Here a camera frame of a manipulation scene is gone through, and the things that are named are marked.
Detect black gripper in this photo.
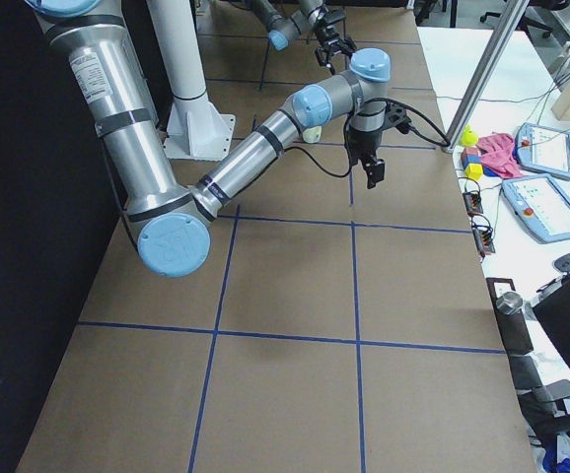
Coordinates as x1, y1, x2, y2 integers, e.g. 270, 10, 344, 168
314, 12, 357, 75
345, 125, 386, 189

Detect tennis ball can holder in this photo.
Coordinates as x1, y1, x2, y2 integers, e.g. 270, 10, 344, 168
301, 126, 322, 144

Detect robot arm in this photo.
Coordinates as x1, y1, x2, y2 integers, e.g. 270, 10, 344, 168
32, 1, 392, 277
243, 0, 357, 75

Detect tennis ball on desk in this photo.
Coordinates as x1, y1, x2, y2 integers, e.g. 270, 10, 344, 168
459, 125, 479, 147

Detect blue cube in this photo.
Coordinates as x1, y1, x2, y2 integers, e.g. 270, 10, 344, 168
461, 155, 482, 168

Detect yellow cube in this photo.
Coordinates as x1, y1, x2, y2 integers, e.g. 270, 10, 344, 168
463, 162, 484, 181

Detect far electronics board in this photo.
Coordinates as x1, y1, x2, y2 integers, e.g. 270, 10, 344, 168
462, 178, 483, 216

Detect electronics board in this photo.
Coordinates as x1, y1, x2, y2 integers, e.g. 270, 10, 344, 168
462, 178, 483, 216
471, 221, 496, 258

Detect pink cloth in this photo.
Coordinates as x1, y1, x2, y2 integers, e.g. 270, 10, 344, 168
477, 133, 523, 178

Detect near electronics board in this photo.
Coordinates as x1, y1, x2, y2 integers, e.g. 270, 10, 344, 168
471, 221, 496, 258

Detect near teach pendant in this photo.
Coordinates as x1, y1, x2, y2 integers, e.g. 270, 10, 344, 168
502, 173, 570, 243

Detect teach pendant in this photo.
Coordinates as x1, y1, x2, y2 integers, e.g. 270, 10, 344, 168
515, 122, 570, 180
502, 173, 570, 243

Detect far teach pendant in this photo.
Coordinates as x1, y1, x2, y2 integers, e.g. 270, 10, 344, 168
515, 122, 570, 180

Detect metal cup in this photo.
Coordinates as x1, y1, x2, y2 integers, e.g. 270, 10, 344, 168
495, 291, 524, 315

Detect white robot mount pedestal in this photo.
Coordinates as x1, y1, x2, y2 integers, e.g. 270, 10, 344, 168
147, 0, 236, 162

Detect aluminium frame post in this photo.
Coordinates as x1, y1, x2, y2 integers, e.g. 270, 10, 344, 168
442, 0, 530, 154

